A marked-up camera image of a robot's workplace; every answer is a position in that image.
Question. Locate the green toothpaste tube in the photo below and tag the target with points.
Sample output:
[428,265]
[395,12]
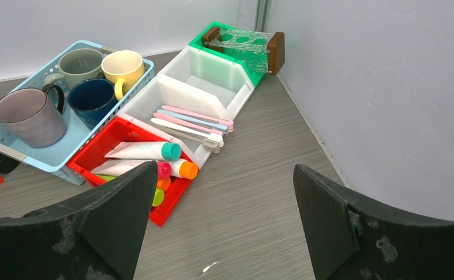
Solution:
[158,197]

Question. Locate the pink cap toothpaste tube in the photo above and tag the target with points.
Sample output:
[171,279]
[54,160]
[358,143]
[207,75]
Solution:
[117,167]

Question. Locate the green plastic bin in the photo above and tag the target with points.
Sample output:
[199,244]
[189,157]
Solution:
[246,48]

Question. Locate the white toothbrush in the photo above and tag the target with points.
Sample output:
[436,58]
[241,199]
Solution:
[211,137]

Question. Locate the mauve mug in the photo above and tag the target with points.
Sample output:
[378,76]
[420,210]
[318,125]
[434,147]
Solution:
[35,115]

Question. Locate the yellow mug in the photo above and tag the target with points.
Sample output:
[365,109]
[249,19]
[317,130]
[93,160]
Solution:
[123,68]

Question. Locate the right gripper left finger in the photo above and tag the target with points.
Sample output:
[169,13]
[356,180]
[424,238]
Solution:
[96,234]

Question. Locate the teal cap toothpaste tube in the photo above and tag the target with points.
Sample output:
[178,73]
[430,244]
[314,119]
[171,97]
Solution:
[156,150]

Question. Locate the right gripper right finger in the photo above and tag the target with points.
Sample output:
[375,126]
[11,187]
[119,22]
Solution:
[352,236]

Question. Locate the red plastic bin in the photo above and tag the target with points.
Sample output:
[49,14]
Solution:
[116,131]

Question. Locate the light blue plastic basket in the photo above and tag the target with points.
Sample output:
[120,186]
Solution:
[53,159]

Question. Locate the orange cap toothpaste tube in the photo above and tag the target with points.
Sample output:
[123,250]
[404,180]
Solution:
[182,168]

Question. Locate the grey mug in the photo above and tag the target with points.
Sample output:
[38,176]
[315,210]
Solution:
[77,66]

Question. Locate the pink toothbrush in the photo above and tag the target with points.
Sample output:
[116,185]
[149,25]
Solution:
[186,123]
[229,123]

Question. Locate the dark blue mug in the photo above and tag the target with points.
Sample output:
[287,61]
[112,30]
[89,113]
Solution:
[91,100]

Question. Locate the white plastic bin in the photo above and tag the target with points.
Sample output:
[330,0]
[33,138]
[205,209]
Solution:
[197,81]

